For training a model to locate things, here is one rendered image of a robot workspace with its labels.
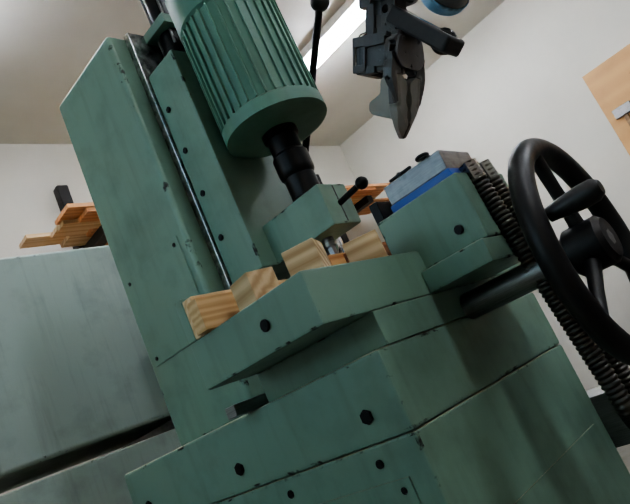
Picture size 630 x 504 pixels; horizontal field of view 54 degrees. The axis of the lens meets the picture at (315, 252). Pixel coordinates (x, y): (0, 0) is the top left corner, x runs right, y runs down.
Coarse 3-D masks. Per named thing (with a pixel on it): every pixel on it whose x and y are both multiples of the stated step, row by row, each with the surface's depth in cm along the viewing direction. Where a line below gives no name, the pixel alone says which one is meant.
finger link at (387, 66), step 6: (390, 54) 86; (390, 60) 87; (396, 60) 87; (384, 66) 87; (390, 66) 87; (396, 66) 87; (384, 72) 87; (390, 72) 87; (396, 72) 87; (384, 78) 87; (390, 78) 87; (396, 78) 87; (390, 84) 87; (396, 84) 88; (390, 90) 88; (396, 90) 88; (390, 96) 89; (396, 96) 88; (390, 102) 89; (396, 102) 88
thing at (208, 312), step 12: (192, 300) 72; (204, 300) 72; (216, 300) 73; (228, 300) 75; (192, 312) 72; (204, 312) 71; (216, 312) 72; (228, 312) 74; (204, 324) 71; (216, 324) 72
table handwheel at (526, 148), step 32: (512, 160) 67; (544, 160) 71; (512, 192) 64; (544, 224) 60; (576, 224) 70; (608, 224) 71; (544, 256) 60; (576, 256) 69; (608, 256) 67; (480, 288) 79; (512, 288) 75; (576, 288) 59; (576, 320) 60; (608, 320) 60; (608, 352) 62
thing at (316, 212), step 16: (320, 192) 91; (336, 192) 94; (288, 208) 96; (304, 208) 94; (320, 208) 92; (336, 208) 92; (352, 208) 95; (272, 224) 98; (288, 224) 96; (304, 224) 94; (320, 224) 92; (336, 224) 91; (352, 224) 94; (272, 240) 98; (288, 240) 96; (304, 240) 94; (320, 240) 95
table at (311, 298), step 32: (384, 256) 74; (416, 256) 78; (480, 256) 72; (512, 256) 75; (288, 288) 63; (320, 288) 63; (352, 288) 66; (384, 288) 70; (416, 288) 75; (448, 288) 79; (256, 320) 66; (288, 320) 63; (320, 320) 61; (352, 320) 68; (224, 352) 70; (256, 352) 67; (288, 352) 71; (224, 384) 74
